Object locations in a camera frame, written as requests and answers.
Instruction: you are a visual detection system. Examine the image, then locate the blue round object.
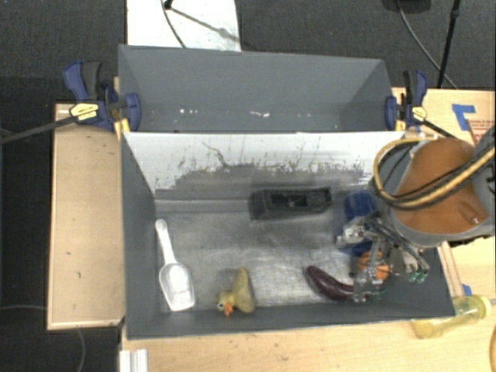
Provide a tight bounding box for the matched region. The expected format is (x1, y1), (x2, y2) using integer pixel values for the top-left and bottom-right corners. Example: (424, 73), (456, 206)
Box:
(342, 190), (380, 256)

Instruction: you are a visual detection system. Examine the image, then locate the grey metal bin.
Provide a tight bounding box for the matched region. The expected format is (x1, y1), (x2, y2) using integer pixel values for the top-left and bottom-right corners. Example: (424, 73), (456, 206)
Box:
(117, 43), (456, 340)

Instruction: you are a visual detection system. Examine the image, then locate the white plastic scoop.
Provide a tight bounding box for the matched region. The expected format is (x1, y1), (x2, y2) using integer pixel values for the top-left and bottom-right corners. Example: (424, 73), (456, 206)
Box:
(154, 219), (196, 312)

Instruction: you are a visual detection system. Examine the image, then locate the clear yellow plastic bottle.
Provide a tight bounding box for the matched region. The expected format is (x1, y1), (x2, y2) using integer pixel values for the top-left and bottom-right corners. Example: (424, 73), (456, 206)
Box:
(410, 294), (494, 340)

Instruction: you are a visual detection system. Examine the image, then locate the pale wood flat board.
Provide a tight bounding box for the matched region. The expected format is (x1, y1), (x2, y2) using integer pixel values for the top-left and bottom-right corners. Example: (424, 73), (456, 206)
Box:
(46, 102), (127, 331)

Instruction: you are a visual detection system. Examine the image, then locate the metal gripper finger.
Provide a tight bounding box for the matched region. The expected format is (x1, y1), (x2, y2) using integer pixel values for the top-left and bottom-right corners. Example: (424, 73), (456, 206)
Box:
(335, 223), (368, 250)
(350, 267), (381, 305)

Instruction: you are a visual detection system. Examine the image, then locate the purple toy eggplant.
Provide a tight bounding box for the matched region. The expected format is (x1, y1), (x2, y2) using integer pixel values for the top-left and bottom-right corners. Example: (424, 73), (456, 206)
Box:
(305, 265), (356, 302)

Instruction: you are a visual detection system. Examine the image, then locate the black rectangular box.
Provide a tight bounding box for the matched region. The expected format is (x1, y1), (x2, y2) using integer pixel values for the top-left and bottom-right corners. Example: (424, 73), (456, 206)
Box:
(247, 186), (333, 222)

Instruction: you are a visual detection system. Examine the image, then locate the yellow toy duck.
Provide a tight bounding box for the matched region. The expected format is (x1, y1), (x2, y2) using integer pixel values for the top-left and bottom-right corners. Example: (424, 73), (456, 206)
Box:
(215, 267), (257, 318)

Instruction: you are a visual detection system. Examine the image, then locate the orange ball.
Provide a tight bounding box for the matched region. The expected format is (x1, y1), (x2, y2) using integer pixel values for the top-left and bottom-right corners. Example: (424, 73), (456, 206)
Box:
(356, 252), (390, 283)

